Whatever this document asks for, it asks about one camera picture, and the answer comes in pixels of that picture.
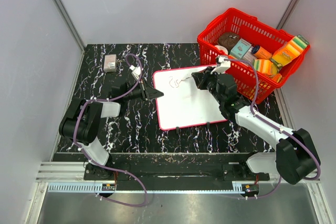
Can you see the small pink white box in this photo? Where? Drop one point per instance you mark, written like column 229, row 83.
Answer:
column 110, row 63

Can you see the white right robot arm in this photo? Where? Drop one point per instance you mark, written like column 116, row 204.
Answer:
column 295, row 155

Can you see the white slotted cable duct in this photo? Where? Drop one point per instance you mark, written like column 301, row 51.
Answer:
column 81, row 187

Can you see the teal white carton box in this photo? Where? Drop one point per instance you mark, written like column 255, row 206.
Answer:
column 242, row 51

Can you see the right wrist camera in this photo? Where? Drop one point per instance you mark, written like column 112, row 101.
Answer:
column 222, row 64

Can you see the yellow sponge pack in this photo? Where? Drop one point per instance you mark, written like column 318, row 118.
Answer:
column 289, row 51

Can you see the white tape roll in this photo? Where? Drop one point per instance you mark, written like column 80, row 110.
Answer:
column 222, row 48

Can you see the striped sponge stack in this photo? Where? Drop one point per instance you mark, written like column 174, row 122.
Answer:
column 266, row 67

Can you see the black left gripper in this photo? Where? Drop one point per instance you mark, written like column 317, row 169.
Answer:
column 147, row 92

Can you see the brown round bread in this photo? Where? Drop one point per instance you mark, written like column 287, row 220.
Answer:
column 228, row 40

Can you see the orange cylindrical can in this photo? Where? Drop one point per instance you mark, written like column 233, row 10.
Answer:
column 261, row 53

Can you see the red plastic basket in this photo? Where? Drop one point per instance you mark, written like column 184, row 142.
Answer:
column 251, row 83

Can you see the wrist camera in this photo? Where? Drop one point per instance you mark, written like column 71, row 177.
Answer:
column 222, row 64
column 136, row 72

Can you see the pink framed whiteboard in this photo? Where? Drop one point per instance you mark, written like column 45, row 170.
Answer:
column 183, row 104

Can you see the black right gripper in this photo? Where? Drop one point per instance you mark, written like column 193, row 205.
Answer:
column 200, row 78

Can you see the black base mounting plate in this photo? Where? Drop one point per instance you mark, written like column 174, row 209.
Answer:
column 176, row 172

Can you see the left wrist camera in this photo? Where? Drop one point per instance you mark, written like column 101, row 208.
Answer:
column 136, row 72

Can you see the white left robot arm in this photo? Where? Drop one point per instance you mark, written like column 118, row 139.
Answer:
column 81, row 121

